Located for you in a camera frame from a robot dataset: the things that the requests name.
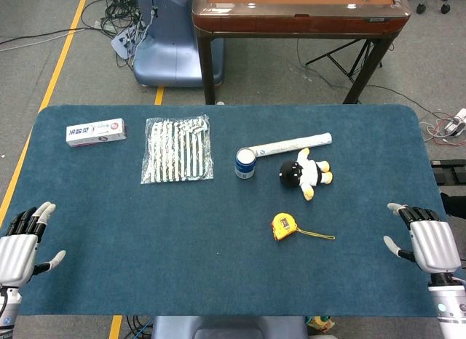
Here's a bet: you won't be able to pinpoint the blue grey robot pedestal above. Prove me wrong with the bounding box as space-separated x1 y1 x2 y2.
133 0 225 88

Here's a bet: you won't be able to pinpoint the white floor device with plugs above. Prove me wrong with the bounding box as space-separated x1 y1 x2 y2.
110 25 146 60

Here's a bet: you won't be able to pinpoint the long black floor cable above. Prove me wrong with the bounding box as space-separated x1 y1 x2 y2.
0 25 114 47

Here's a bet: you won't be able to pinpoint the brown mahjong table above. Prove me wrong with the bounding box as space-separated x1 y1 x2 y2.
191 0 412 105

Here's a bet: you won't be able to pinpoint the white red toothpaste box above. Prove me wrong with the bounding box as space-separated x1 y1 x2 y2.
66 118 128 148

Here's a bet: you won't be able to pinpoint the tangled red white wires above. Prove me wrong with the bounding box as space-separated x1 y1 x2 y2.
418 111 466 148

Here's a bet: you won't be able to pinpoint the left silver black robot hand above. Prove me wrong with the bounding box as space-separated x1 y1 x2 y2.
0 202 67 287

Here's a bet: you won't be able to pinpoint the tangled black floor cables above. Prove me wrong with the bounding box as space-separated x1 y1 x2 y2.
80 0 149 70

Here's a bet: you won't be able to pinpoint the white rolled paper tube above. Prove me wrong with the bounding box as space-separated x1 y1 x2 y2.
250 132 333 159

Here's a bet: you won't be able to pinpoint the blue white drink can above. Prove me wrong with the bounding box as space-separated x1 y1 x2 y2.
234 148 258 180

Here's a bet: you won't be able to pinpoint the striped cloth in plastic bag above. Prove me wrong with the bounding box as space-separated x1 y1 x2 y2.
140 114 215 186

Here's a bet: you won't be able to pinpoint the black tripod stand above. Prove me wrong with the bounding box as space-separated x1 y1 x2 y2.
304 39 383 84

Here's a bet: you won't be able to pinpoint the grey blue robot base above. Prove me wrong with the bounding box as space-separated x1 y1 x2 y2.
151 316 309 339

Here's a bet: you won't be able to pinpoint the white power strip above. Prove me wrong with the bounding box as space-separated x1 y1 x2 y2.
444 108 466 137

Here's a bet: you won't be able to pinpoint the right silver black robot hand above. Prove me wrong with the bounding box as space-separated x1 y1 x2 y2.
382 202 463 286

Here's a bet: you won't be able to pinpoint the black foot pedal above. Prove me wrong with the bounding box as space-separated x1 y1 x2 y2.
430 159 466 186

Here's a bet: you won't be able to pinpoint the blue felt table mat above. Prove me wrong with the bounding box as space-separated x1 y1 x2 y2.
0 104 466 318

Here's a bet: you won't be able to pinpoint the black white plush doll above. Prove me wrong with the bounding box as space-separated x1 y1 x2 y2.
279 147 334 202

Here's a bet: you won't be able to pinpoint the yellow toy under table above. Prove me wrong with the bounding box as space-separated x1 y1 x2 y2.
307 316 338 335

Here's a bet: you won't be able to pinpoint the yellow tape measure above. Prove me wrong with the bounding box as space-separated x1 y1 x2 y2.
271 212 336 243

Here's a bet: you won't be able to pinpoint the office chair with wheels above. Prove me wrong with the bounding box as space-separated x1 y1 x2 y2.
406 0 453 15

